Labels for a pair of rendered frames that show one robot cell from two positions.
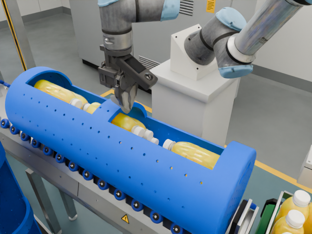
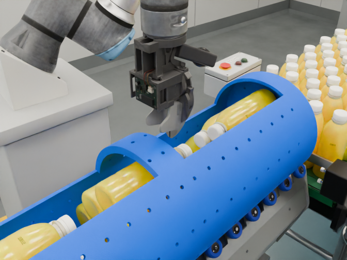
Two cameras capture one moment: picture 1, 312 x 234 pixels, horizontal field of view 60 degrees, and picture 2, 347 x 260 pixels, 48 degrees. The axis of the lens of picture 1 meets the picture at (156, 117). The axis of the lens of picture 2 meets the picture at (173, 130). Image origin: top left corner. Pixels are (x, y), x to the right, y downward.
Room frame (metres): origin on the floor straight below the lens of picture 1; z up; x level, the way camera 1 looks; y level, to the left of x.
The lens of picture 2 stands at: (0.56, 0.69, 1.65)
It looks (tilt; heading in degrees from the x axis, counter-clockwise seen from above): 34 degrees down; 280
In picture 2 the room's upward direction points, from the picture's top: straight up
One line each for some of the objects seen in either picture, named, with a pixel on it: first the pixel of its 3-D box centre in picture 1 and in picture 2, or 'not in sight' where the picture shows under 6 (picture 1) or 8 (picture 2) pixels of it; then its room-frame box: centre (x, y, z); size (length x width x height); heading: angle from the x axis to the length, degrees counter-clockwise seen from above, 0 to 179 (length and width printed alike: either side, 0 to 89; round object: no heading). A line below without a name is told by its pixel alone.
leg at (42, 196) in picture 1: (45, 204); not in sight; (0.98, 0.66, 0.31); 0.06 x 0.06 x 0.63; 56
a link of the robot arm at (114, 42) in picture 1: (116, 39); (166, 20); (0.68, 0.10, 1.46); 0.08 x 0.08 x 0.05
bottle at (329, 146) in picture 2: not in sight; (331, 146); (0.27, -0.27, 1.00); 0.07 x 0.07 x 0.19
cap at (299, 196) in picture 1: (301, 198); not in sight; (0.45, -0.39, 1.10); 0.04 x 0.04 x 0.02
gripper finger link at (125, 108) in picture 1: (118, 100); (170, 123); (0.67, 0.11, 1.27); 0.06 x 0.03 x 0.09; 56
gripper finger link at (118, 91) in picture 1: (121, 91); (180, 98); (0.65, 0.10, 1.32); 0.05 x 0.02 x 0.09; 146
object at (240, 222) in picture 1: (238, 222); not in sight; (0.45, -0.24, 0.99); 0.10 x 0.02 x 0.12; 146
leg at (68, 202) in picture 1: (64, 189); not in sight; (1.09, 0.58, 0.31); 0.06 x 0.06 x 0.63; 56
